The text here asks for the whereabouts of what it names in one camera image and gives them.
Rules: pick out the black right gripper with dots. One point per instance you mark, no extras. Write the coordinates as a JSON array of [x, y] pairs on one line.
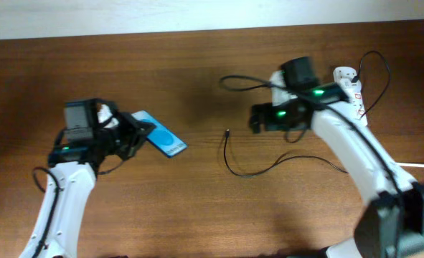
[[273, 122]]

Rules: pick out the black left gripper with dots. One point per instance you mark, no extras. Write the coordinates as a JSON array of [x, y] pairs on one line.
[[140, 130]]

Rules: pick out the blue Samsung Galaxy smartphone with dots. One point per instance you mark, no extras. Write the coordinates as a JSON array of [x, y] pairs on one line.
[[161, 137]]

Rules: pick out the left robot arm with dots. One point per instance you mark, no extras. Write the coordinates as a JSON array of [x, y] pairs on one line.
[[95, 129]]

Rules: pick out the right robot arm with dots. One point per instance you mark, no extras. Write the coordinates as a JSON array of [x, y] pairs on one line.
[[392, 224]]

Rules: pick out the white USB charger adapter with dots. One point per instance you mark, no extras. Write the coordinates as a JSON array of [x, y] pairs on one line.
[[353, 89]]

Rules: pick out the white power strip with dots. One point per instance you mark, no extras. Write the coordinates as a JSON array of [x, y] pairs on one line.
[[356, 108]]

